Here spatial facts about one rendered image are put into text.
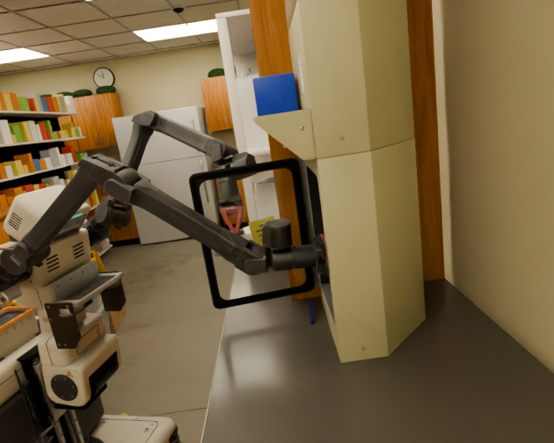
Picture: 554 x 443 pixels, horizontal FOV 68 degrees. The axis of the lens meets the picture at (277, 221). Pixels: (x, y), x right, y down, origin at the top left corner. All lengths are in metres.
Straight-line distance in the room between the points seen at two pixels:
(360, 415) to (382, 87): 0.65
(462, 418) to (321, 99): 0.64
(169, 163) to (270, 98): 4.91
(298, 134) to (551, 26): 0.48
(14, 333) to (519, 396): 1.61
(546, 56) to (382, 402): 0.71
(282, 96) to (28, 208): 0.85
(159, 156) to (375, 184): 5.16
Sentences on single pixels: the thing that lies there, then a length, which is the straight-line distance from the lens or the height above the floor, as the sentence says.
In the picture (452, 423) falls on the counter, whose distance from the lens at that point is 0.87.
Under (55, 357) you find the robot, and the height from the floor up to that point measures 0.84.
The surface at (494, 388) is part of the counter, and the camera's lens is 0.96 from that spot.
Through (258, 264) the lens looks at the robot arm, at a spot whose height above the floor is 1.16.
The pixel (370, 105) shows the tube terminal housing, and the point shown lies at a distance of 0.87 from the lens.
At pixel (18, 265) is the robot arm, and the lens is 1.31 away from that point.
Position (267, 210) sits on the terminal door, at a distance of 1.16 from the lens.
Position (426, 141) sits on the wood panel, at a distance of 1.30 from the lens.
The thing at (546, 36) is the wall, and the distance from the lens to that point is 0.95.
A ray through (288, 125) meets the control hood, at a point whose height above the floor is 1.48.
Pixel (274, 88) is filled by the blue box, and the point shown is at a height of 1.57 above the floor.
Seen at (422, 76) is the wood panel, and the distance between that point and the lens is 1.29.
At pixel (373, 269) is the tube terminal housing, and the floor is 1.16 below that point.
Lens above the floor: 1.50
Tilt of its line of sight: 14 degrees down
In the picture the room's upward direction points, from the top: 8 degrees counter-clockwise
